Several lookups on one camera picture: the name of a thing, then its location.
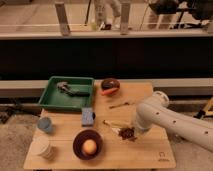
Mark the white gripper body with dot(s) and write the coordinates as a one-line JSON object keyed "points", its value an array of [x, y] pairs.
{"points": [[139, 131]]}

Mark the dark red grape bunch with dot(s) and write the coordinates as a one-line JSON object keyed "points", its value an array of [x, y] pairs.
{"points": [[127, 134]]}

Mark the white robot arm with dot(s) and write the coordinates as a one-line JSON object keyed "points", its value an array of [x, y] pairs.
{"points": [[154, 110]]}

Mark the green plastic tray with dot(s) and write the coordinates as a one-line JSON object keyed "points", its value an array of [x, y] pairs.
{"points": [[54, 100]]}

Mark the grey tool in tray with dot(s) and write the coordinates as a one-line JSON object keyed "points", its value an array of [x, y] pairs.
{"points": [[65, 88]]}

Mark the white knife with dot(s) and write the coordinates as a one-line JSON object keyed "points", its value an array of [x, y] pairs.
{"points": [[115, 130]]}

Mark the wooden folding table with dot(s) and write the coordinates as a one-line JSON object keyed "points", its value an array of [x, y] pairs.
{"points": [[149, 151]]}

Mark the orange ball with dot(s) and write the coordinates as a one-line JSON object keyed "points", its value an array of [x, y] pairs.
{"points": [[89, 147]]}

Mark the blue sponge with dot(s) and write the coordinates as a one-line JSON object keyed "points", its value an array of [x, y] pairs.
{"points": [[88, 117]]}

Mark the dark bowl with carrot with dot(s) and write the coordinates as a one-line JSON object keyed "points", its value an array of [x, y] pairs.
{"points": [[110, 83]]}

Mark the dark brown bowl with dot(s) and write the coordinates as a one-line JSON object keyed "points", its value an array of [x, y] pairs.
{"points": [[81, 138]]}

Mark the yellow black stand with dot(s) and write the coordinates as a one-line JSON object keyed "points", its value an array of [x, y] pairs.
{"points": [[206, 111]]}

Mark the blue cup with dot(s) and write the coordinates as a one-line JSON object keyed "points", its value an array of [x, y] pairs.
{"points": [[45, 125]]}

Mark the white cup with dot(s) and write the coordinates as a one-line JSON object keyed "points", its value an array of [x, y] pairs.
{"points": [[42, 147]]}

